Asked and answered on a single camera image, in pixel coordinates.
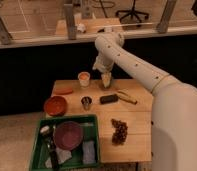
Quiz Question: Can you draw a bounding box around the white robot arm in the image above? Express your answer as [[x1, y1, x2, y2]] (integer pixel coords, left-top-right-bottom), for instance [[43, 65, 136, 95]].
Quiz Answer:
[[93, 32, 197, 171]]

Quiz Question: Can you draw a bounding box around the red bowl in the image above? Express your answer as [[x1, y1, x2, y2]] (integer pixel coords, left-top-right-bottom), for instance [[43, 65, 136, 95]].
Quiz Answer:
[[43, 96, 67, 116]]

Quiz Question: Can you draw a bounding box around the purple bowl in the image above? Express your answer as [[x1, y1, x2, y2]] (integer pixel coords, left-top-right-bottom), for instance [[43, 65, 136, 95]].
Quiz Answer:
[[53, 121, 83, 151]]

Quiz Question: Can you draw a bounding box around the black rectangular block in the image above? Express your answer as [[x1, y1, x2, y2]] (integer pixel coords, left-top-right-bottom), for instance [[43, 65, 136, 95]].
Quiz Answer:
[[100, 94, 118, 104]]

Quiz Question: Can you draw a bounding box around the yellow banana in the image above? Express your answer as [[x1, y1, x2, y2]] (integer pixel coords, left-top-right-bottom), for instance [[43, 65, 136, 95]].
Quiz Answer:
[[116, 90, 137, 105]]

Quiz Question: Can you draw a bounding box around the small metal cup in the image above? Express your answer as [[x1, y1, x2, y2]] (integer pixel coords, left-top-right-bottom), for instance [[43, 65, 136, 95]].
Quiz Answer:
[[81, 96, 92, 110]]

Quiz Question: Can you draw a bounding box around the background wooden table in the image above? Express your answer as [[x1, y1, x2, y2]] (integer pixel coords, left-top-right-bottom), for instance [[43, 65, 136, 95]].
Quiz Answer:
[[55, 18, 123, 36]]

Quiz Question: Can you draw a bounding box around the white object on background table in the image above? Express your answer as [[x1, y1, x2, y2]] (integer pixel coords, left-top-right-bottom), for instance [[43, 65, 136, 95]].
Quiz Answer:
[[77, 23, 86, 33]]

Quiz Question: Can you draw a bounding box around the bunch of dark grapes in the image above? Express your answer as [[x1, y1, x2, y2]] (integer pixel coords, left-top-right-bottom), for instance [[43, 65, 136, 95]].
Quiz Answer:
[[111, 119, 128, 145]]

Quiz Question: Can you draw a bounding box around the blue sponge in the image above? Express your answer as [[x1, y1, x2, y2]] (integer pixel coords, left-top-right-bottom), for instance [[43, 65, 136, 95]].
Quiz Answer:
[[82, 141, 96, 164]]

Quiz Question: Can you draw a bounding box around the black office chair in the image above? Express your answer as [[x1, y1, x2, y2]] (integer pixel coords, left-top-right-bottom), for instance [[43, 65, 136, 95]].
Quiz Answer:
[[115, 0, 149, 22]]

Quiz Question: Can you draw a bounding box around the green plastic bin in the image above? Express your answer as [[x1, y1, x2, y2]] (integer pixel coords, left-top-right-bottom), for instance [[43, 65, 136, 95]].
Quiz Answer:
[[29, 114, 100, 171]]

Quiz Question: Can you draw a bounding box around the white round object in bin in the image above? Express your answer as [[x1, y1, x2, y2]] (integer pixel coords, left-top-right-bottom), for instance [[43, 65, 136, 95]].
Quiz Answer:
[[40, 126, 50, 134]]

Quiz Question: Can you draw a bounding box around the grey cloth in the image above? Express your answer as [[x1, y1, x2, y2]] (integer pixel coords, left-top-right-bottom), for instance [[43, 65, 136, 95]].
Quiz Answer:
[[45, 148, 72, 168]]

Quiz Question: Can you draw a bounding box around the middle grey post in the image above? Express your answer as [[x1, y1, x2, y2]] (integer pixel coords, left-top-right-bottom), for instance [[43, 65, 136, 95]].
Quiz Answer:
[[64, 4, 76, 40]]

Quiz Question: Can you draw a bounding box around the grey post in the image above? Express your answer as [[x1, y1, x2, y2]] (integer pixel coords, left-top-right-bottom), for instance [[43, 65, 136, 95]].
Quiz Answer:
[[0, 17, 12, 45], [64, 4, 76, 40], [156, 0, 177, 34]]

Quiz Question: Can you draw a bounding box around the right grey post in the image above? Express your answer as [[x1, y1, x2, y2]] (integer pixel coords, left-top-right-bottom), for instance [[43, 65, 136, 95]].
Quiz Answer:
[[156, 0, 177, 34]]

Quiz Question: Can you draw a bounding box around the black handled utensil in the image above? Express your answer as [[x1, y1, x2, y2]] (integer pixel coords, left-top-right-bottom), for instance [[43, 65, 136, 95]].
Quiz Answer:
[[43, 128, 59, 171]]

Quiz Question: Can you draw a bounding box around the left grey post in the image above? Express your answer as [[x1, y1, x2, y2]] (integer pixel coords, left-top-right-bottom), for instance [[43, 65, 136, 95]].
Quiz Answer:
[[0, 17, 12, 45]]

